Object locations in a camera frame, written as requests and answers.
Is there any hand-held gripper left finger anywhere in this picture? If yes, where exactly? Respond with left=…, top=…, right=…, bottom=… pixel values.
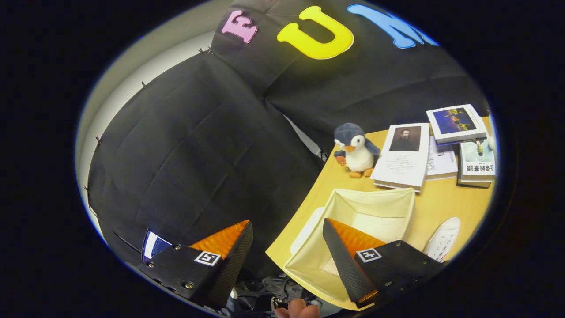
left=136, top=220, right=255, bottom=310

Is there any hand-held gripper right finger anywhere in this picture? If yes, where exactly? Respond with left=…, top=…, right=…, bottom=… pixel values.
left=322, top=217, right=446, bottom=310

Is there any cream fabric storage box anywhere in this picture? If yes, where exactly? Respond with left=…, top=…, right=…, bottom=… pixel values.
left=283, top=188, right=416, bottom=311

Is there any white canvas shoe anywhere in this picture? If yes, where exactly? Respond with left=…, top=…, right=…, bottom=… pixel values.
left=423, top=217, right=462, bottom=263

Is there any computer monitor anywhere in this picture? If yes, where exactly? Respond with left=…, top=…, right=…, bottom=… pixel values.
left=141, top=229, right=173, bottom=262

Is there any penguin plush toy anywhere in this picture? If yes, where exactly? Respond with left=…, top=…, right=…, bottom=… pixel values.
left=333, top=122, right=381, bottom=179

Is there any white book with portrait cover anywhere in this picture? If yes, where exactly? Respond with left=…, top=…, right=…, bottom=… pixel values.
left=370, top=123, right=430, bottom=193

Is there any white printed booklet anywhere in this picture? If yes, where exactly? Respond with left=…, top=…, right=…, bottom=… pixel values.
left=425, top=136, right=459, bottom=181

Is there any thick book with pale cover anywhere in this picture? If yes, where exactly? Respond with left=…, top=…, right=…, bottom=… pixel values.
left=457, top=138, right=496, bottom=189

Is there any book with blue photo cover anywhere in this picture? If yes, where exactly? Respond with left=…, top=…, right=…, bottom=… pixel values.
left=426, top=104, right=488, bottom=144

